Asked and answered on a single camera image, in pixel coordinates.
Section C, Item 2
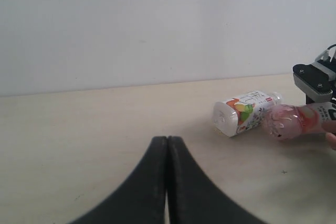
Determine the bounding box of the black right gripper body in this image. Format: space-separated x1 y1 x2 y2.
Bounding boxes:
313 44 335 81

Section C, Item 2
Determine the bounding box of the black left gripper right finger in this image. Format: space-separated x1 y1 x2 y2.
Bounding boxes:
166 136 264 224

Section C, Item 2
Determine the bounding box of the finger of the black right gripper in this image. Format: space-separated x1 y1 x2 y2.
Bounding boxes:
292 63 335 104

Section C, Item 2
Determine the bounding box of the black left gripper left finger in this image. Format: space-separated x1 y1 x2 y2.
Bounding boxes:
73 136 167 224

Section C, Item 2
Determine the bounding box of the pink peach drink bottle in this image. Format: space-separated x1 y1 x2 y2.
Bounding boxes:
261 102 335 141

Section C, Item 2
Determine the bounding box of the tea bottle with fruit label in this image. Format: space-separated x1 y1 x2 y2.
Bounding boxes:
212 90 283 137

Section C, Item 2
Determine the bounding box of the open bare human hand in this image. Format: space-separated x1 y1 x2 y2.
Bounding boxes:
322 121 336 150

